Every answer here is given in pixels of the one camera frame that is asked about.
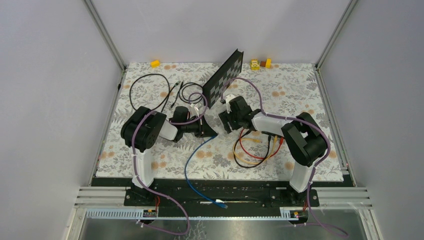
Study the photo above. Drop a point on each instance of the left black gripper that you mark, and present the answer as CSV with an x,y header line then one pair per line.
x,y
203,129

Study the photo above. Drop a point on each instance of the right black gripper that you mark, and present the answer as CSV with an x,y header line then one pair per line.
x,y
224,117

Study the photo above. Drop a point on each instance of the black network switch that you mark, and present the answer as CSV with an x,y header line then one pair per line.
x,y
273,134

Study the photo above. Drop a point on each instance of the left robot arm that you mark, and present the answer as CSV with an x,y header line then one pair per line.
x,y
141,131

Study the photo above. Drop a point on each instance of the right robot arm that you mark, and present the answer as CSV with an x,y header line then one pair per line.
x,y
306,142

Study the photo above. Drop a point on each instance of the checkerboard calibration board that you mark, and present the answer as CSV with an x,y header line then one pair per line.
x,y
230,69

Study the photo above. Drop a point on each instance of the yellow patterned toy block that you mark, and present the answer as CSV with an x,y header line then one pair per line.
x,y
255,65

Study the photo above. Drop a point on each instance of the yellow toy block left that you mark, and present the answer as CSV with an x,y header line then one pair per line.
x,y
155,63

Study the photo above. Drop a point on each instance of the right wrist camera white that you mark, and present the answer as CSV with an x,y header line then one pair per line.
x,y
231,103

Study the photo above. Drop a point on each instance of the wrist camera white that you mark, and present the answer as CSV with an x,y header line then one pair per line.
x,y
231,103
195,109

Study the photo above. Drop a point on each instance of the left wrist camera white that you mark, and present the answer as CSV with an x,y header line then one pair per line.
x,y
195,109

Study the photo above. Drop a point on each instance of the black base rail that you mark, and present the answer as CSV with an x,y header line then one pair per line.
x,y
220,198

